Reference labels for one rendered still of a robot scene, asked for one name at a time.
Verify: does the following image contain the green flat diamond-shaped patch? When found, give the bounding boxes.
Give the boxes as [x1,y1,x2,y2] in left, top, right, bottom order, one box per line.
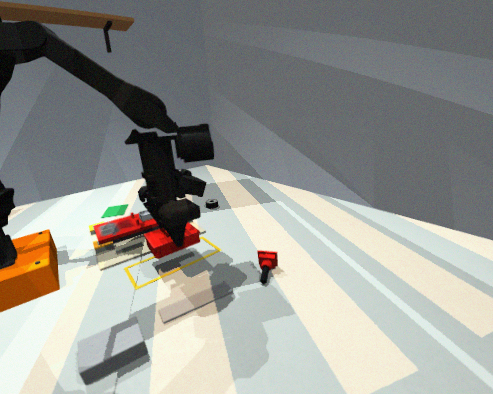
[101,204,128,218]

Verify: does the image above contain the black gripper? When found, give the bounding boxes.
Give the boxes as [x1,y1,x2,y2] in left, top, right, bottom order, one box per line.
[138,164,201,247]

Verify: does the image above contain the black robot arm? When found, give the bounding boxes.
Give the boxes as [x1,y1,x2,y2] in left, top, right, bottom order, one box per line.
[0,20,214,270]

